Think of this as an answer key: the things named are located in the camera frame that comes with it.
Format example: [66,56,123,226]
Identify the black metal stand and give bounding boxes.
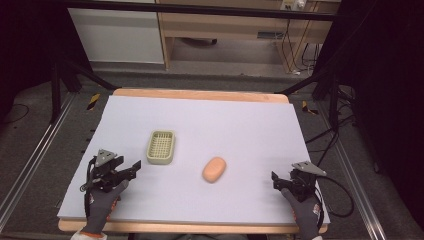
[49,59,118,125]
[274,66,342,132]

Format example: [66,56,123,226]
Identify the black horizontal frame bar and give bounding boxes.
[63,0,338,22]

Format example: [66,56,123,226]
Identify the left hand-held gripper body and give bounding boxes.
[87,148,130,194]

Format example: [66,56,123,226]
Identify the yellow black tape marker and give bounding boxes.
[301,100,318,116]
[86,93,101,111]

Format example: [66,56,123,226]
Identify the aluminium floor rail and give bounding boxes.
[317,99,384,240]
[0,92,77,232]

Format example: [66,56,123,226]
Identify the hand-held gripper cable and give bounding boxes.
[312,174,355,231]
[79,157,98,218]

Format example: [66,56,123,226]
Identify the lavender table mat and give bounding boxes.
[57,95,331,225]

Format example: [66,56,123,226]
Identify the wooden desk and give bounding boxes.
[155,0,338,74]

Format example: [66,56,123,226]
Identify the thin black floor cable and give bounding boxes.
[2,103,31,125]

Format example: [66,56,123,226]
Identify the person's right hand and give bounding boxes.
[280,188,323,239]

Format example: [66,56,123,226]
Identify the wooden table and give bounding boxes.
[58,87,329,235]

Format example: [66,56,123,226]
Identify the orange bread roll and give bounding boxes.
[201,156,228,184]

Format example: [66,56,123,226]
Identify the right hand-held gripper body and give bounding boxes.
[289,160,328,203]

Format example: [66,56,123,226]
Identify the white cabinet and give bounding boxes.
[67,7,165,65]

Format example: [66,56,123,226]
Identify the black floor cables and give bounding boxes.
[304,84,359,168]

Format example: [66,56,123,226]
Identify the white power strip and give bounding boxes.
[280,0,307,11]

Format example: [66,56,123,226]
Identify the cables under desk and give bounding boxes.
[280,19,322,74]

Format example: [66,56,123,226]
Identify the person's left hand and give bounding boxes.
[81,179,130,236]

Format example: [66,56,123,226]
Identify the right hand-held gripper cable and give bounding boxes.
[312,174,355,231]

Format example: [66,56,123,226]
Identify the left hand-held gripper cable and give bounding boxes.
[79,157,98,218]

